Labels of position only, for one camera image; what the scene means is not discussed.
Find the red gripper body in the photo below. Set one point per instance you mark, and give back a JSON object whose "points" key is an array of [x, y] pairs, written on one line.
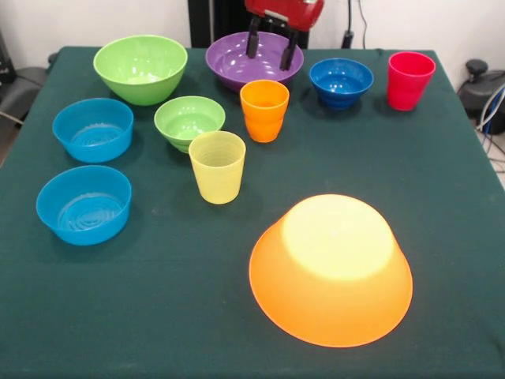
{"points": [[288, 12]]}

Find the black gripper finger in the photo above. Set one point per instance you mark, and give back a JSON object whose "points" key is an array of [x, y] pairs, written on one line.
{"points": [[290, 51], [253, 37]]}

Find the large green bowl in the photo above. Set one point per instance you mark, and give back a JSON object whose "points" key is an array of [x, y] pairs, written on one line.
{"points": [[140, 71]]}

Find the large orange bowl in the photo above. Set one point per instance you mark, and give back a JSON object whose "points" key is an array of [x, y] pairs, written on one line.
{"points": [[331, 284]]}

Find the purple bowl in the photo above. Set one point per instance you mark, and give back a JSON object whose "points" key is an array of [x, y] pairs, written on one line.
{"points": [[233, 63]]}

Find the dark blue bowl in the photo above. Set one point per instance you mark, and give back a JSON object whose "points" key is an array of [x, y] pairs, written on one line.
{"points": [[341, 81]]}

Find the orange cup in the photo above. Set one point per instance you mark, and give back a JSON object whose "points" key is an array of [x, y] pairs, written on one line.
{"points": [[264, 118]]}

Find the small green bowl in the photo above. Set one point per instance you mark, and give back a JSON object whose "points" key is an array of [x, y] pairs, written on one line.
{"points": [[189, 122]]}

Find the red cup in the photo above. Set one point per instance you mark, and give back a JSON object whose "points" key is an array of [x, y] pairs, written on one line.
{"points": [[408, 87]]}

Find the yellow cup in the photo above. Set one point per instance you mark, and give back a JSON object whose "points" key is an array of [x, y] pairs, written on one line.
{"points": [[217, 173]]}

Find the light blue bowl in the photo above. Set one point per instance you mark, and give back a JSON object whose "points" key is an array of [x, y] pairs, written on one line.
{"points": [[84, 209], [93, 132]]}

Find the dark green tablecloth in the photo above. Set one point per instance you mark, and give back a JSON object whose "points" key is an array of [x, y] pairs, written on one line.
{"points": [[118, 296]]}

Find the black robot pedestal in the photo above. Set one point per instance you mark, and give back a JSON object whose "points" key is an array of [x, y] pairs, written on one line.
{"points": [[221, 16]]}

